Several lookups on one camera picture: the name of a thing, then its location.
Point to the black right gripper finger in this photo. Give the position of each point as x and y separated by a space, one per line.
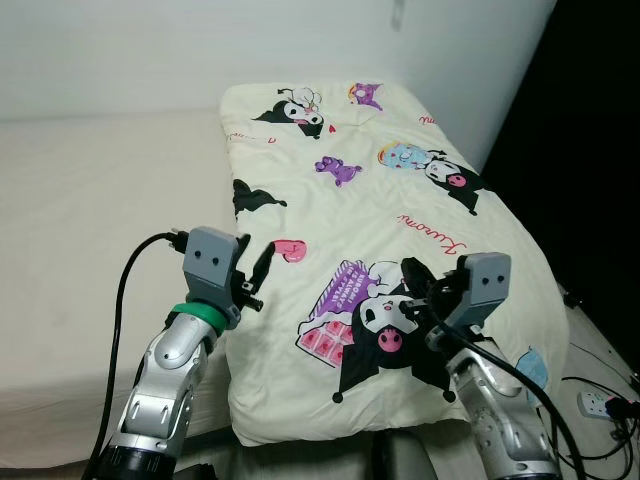
404 309
418 275

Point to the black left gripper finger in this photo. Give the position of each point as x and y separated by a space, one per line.
266 266
242 252

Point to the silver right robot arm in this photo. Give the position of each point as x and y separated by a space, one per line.
495 410

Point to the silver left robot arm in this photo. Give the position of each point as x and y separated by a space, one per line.
160 390

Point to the cream cartoon print blanket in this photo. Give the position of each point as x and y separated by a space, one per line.
280 150

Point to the mattress with beige sheet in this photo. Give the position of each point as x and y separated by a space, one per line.
100 200

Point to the white power strip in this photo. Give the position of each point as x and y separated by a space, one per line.
595 403

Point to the black dresser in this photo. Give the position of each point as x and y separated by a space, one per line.
580 150

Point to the light grey left wrist camera mount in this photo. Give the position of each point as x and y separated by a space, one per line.
212 262

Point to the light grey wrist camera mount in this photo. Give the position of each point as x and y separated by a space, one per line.
485 285
212 262

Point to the light grey right wrist camera mount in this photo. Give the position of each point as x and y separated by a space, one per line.
485 285

